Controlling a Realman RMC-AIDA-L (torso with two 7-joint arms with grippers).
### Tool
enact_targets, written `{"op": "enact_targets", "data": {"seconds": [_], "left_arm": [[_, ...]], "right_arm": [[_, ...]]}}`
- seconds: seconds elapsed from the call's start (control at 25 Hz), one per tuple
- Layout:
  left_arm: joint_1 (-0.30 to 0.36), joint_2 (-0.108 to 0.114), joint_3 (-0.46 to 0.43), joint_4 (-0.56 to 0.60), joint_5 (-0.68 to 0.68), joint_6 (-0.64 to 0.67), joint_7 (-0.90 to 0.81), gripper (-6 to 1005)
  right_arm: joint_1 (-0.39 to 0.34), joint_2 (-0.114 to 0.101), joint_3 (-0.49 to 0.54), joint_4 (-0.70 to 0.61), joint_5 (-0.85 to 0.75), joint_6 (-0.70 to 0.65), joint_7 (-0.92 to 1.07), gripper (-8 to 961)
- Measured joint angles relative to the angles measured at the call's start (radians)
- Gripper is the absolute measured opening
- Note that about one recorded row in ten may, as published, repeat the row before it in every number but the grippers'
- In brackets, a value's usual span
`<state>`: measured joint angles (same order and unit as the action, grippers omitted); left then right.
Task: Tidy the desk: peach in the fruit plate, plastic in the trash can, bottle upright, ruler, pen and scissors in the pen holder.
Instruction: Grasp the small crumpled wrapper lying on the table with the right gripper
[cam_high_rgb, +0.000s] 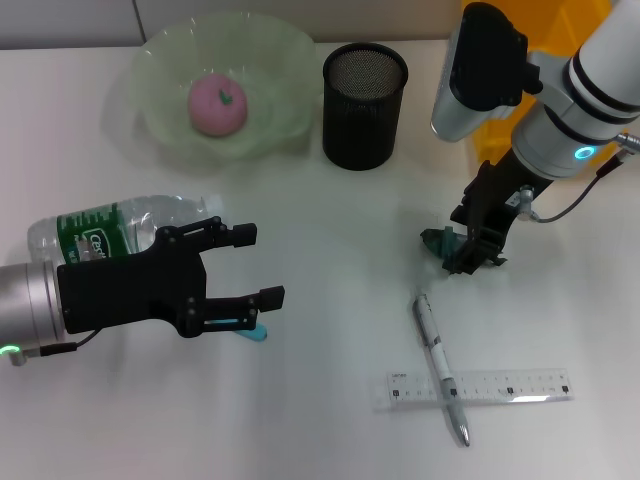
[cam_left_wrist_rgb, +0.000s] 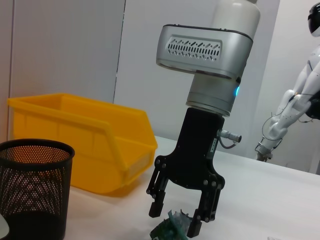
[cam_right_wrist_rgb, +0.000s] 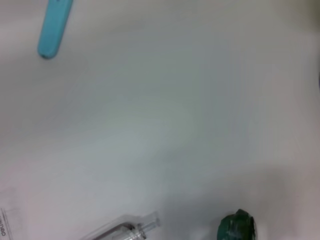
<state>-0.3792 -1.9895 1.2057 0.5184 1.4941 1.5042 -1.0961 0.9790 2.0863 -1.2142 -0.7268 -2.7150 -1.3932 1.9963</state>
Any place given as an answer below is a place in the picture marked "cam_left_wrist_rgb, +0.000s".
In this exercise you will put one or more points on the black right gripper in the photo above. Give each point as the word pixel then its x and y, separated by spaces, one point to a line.
pixel 197 150

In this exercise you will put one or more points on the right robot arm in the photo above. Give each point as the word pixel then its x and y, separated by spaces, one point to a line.
pixel 212 96

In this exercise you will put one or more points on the black mesh pen holder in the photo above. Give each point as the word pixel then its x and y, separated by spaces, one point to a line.
pixel 32 190

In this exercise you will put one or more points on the translucent green fruit bowl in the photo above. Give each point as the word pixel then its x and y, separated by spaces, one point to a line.
pixel 3 225

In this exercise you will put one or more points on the yellow plastic bin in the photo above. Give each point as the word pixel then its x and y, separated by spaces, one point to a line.
pixel 82 140

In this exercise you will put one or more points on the white humanoid robot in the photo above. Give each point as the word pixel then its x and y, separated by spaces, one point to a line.
pixel 287 117

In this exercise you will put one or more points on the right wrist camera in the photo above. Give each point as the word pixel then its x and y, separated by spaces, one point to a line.
pixel 200 50

